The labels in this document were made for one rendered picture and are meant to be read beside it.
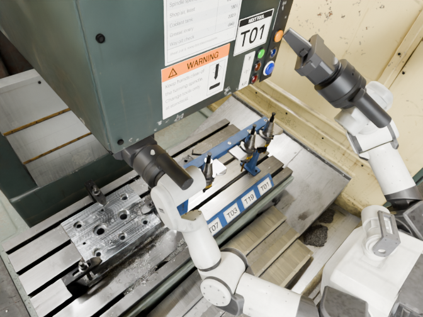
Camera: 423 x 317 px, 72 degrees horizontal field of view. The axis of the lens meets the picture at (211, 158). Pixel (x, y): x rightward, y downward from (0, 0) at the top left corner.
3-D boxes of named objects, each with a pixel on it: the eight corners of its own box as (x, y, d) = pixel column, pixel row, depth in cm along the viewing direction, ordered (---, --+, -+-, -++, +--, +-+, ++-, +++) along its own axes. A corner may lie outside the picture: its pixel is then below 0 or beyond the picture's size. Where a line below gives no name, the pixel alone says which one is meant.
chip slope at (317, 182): (332, 204, 172) (352, 177, 153) (253, 285, 138) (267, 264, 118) (226, 121, 210) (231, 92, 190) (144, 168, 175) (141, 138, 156)
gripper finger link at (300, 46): (291, 26, 61) (311, 46, 63) (280, 37, 63) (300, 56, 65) (291, 29, 60) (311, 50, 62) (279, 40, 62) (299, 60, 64)
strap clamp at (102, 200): (112, 213, 123) (106, 194, 112) (104, 217, 122) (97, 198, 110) (96, 193, 129) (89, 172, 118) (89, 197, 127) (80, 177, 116)
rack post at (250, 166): (260, 171, 147) (276, 128, 124) (253, 177, 144) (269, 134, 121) (246, 159, 151) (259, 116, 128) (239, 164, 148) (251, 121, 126)
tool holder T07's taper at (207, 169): (208, 166, 103) (209, 153, 98) (215, 174, 101) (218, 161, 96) (197, 171, 101) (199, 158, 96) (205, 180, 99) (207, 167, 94)
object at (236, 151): (249, 156, 111) (250, 155, 110) (240, 163, 108) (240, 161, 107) (236, 145, 114) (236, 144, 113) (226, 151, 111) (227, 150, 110)
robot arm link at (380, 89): (371, 76, 66) (372, 92, 77) (340, 106, 69) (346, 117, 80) (396, 94, 63) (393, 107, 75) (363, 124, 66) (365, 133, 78)
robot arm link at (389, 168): (386, 117, 95) (420, 182, 90) (346, 134, 101) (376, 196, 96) (388, 111, 85) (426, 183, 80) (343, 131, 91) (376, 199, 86)
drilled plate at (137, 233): (161, 227, 117) (160, 221, 113) (94, 275, 103) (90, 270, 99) (129, 190, 127) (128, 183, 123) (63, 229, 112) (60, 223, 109)
